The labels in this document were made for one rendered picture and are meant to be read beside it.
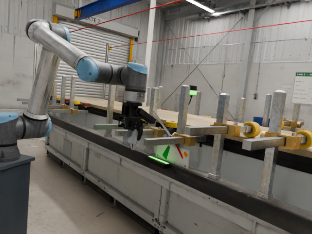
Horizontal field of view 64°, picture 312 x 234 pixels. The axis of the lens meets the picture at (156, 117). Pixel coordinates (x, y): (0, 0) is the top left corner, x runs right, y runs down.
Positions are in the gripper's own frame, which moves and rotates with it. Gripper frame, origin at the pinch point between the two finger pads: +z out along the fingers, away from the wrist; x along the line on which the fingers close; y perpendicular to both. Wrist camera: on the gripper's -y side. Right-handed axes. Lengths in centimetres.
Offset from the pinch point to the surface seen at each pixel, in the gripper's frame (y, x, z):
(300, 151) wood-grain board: -52, 51, -6
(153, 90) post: -32, -28, -27
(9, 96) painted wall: -104, -806, 32
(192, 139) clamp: -33.7, 5.0, -3.1
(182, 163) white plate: -31.6, 2.0, 10.8
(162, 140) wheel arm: -15.5, 1.5, -2.3
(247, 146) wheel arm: -6, 50, -11
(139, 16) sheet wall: -583, -823, -345
